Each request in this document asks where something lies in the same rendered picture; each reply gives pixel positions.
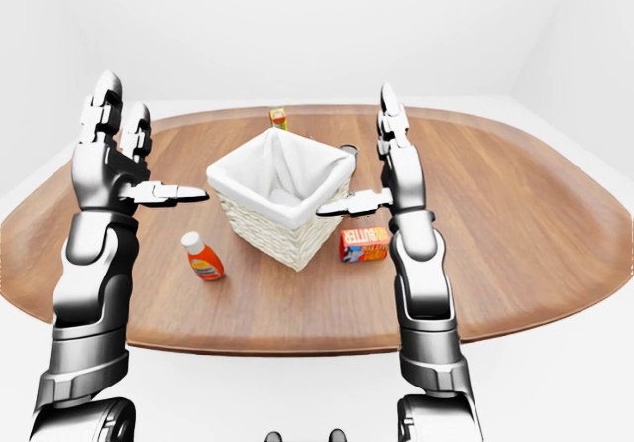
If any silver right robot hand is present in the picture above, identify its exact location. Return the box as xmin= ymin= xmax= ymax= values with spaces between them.
xmin=315 ymin=82 xmax=437 ymax=221

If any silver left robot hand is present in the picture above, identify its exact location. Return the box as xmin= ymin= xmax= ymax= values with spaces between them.
xmin=70 ymin=70 xmax=211 ymax=217

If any red butter box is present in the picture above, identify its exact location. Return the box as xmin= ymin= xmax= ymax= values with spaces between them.
xmin=339 ymin=226 xmax=392 ymax=264

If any white wicker basket with liner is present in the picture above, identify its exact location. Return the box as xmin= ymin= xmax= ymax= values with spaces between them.
xmin=205 ymin=127 xmax=358 ymax=273

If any orange bottle with white cap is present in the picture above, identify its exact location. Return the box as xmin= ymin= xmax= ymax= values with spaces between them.
xmin=180 ymin=231 xmax=226 ymax=282

